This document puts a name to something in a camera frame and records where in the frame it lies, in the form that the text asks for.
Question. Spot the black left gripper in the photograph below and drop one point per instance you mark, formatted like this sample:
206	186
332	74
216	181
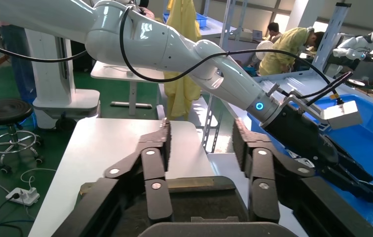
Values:
301	137

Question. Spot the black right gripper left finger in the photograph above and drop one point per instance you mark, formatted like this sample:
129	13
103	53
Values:
153	170

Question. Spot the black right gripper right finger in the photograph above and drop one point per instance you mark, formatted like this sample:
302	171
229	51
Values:
261	170

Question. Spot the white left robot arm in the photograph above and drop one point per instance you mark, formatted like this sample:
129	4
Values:
140	42

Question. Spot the black container brass edges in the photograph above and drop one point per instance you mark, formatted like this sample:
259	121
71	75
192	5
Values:
206	202

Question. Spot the long yellow coat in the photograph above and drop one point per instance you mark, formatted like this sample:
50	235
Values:
181	91

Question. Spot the white desk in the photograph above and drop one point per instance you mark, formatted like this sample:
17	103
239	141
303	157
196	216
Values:
124	72

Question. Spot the person in yellow coat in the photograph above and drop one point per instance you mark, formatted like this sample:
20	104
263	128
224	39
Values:
287	49

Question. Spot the white humanoid robot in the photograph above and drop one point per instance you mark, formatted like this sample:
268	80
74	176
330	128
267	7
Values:
363	45

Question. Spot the white machine column with base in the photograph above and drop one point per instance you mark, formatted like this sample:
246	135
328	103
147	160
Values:
55	81

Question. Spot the white power strip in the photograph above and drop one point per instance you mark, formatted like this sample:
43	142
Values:
23	196

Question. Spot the dark-haired person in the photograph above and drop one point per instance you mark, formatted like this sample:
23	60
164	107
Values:
274	29

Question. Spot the grey metal shelving rack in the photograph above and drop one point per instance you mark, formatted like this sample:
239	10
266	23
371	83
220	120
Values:
229	23

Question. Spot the blue plastic crate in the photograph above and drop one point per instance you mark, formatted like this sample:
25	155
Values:
201	19

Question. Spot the black round wheeled stool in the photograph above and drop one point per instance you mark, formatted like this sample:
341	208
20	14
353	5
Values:
5	113

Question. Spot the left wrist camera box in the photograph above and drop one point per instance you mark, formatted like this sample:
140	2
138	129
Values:
341	114

